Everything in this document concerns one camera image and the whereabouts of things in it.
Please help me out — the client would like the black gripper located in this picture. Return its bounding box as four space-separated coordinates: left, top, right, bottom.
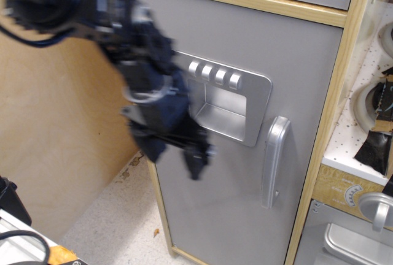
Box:
122 83 212 180

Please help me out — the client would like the grey toy fridge door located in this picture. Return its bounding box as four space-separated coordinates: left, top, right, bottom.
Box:
141 0 342 264

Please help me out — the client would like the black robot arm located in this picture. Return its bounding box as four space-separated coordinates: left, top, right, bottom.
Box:
6 0 212 180

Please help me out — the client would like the wooden toy kitchen cabinet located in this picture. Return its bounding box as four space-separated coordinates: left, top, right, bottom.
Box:
100 0 393 265

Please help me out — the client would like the orange tape piece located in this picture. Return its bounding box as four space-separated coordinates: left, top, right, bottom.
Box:
47 245 78 265

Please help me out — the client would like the black box at left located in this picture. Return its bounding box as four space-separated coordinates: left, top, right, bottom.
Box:
1 177 32 226

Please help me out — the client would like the grey oven door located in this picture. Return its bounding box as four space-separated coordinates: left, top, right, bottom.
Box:
294 200 392 265

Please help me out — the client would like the grey oven knob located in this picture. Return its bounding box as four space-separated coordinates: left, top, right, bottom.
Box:
358 192 392 232

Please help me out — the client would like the white speckled toy sink counter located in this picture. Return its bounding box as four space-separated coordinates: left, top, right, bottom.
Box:
322 0 392 185

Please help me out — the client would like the aluminium rail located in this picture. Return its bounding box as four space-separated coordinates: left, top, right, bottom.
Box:
1 210 56 264

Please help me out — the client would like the black braided cable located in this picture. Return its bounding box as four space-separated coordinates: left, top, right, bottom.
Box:
0 229 52 265

